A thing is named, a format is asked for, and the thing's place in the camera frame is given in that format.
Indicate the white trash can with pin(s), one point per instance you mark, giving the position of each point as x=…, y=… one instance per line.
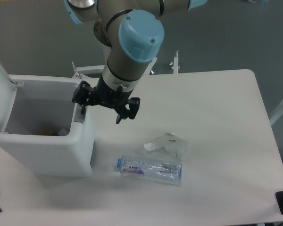
x=42, y=128

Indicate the crumpled white paper carton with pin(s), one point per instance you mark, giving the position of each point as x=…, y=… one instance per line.
x=172, y=144

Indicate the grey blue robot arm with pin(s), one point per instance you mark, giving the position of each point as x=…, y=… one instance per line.
x=133, y=31

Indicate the white frame bracket with bolt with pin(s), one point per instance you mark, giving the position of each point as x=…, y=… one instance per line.
x=174, y=65

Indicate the clear plastic water bottle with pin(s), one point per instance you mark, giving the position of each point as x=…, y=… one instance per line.
x=152, y=170

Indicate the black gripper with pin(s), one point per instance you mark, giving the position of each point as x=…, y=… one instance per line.
x=107, y=97

